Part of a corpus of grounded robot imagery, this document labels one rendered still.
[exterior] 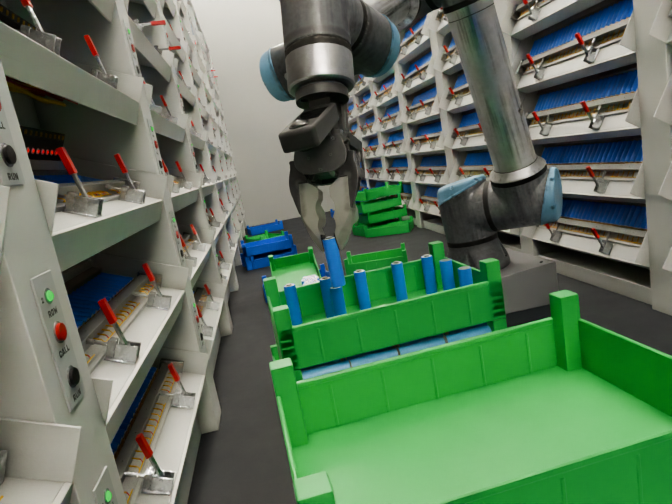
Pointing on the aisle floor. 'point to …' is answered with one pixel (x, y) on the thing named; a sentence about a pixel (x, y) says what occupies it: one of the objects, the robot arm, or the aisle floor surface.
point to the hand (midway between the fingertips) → (329, 240)
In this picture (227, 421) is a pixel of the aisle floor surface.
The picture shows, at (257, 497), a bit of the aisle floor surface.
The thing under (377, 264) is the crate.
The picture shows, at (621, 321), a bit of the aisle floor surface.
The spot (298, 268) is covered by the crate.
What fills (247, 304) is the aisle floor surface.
